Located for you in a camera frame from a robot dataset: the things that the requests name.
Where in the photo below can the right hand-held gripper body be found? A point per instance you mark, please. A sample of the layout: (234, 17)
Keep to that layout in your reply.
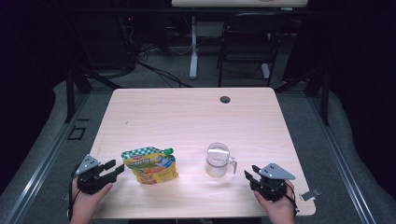
(274, 186)

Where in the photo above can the person's left hand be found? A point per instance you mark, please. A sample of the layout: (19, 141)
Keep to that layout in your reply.
(85, 203)

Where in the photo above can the yellow spout pouch green cap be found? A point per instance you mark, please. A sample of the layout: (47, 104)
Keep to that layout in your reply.
(149, 166)

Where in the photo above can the clear jar with hinged lid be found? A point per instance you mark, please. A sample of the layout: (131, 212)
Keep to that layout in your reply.
(218, 161)

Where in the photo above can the person's right hand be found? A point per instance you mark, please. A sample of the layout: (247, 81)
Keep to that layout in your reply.
(281, 208)

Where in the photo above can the dark equipment rack red light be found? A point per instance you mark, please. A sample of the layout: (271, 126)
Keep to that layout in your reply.
(106, 40)

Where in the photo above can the white-legged background desk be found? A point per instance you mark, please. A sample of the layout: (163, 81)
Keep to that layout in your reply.
(193, 56)

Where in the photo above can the black metal stand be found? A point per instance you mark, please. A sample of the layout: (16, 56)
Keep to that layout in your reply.
(325, 99)
(70, 93)

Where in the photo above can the grey tape strip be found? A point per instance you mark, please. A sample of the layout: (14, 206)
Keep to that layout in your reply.
(66, 196)
(309, 194)

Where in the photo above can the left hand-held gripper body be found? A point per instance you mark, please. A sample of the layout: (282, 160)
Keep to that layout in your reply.
(90, 179)

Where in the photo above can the metal floor rail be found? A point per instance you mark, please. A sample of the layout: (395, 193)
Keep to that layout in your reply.
(43, 165)
(341, 158)

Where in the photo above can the black folding chair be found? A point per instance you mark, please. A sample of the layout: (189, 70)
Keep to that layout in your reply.
(249, 34)

